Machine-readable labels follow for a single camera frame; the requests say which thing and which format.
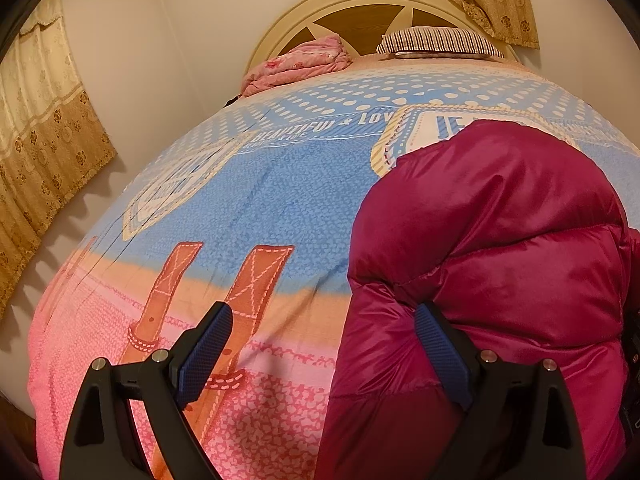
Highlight folded pink blanket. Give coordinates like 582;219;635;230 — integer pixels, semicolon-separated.
241;35;353;97

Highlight striped pillow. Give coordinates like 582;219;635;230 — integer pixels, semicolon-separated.
376;26;506;59

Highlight cream wooden headboard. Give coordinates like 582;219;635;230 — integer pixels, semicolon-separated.
248;0;523;68

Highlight printed pink blue bed sheet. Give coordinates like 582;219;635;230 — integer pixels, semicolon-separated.
27;55;640;480

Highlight beige patterned side curtain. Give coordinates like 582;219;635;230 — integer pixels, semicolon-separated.
0;0;118;311

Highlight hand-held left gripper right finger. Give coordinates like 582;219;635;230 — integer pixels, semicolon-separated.
414;302;587;480

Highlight magenta puffer jacket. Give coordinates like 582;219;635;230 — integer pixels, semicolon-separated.
316;120;640;480

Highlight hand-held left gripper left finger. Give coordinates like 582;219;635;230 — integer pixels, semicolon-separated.
59;301;235;480

